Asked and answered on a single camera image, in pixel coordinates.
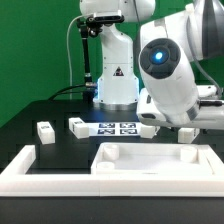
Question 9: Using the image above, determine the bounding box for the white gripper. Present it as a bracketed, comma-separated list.
[136, 88, 224, 130]

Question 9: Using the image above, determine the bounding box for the white desk top panel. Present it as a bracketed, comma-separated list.
[91, 142, 213, 176]

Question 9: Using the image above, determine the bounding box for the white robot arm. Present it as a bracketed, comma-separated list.
[80, 0, 224, 130]

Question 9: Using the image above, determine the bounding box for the marker tag sheet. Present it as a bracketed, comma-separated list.
[88, 122, 140, 136]

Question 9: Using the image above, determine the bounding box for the white U-shaped fence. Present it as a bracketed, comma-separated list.
[0, 145, 224, 197]

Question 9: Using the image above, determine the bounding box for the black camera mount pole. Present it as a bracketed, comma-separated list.
[77, 19, 96, 103]

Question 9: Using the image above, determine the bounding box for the black camera on mount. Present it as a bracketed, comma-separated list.
[87, 10, 124, 24]

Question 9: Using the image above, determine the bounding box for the black cable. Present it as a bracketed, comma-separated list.
[48, 83, 88, 101]

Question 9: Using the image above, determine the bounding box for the white cable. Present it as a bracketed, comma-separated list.
[66, 13, 92, 100]

